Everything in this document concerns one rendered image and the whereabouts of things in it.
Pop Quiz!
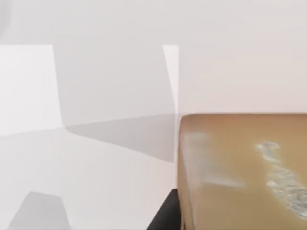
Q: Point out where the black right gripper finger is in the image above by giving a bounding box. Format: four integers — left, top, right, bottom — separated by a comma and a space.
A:
146, 188, 181, 230

